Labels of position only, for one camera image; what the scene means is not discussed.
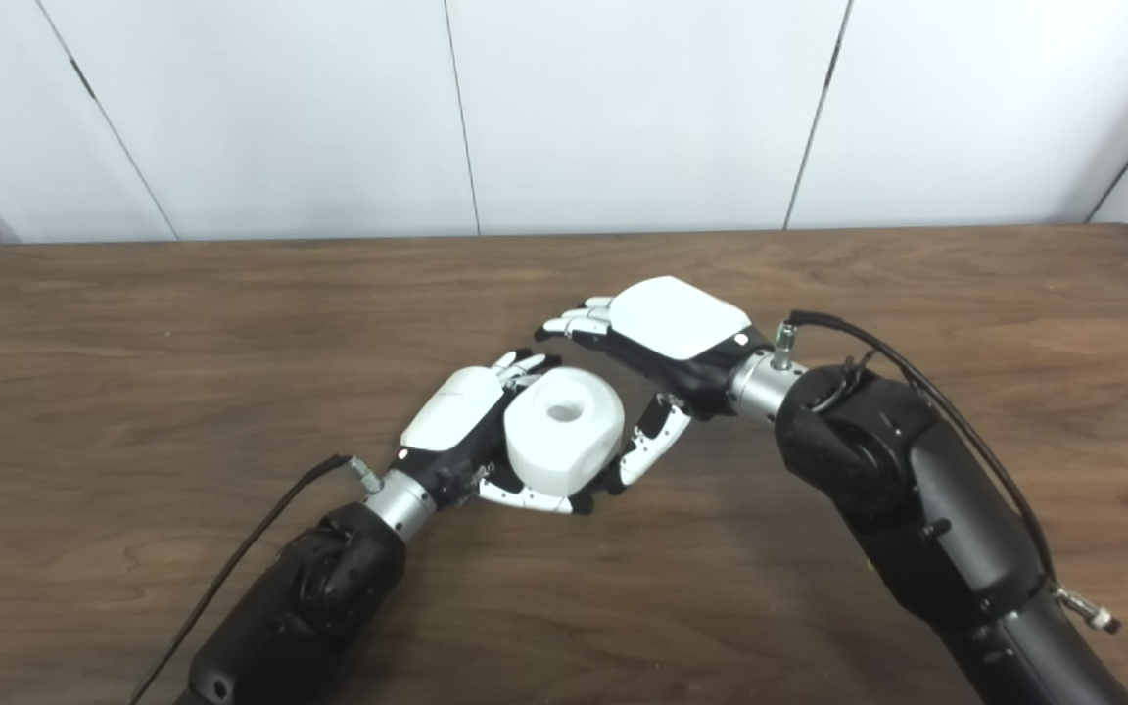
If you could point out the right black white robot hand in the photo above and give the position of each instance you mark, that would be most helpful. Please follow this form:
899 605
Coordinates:
677 318

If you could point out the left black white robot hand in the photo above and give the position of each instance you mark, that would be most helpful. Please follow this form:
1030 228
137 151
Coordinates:
451 411

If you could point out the round white piece with holes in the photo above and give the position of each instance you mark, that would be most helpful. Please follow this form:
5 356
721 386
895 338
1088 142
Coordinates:
564 441

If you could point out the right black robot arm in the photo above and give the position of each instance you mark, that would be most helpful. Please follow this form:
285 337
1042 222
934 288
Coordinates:
907 490

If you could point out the black wall panel hinge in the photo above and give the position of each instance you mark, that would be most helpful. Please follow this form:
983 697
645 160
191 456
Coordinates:
830 67
82 78

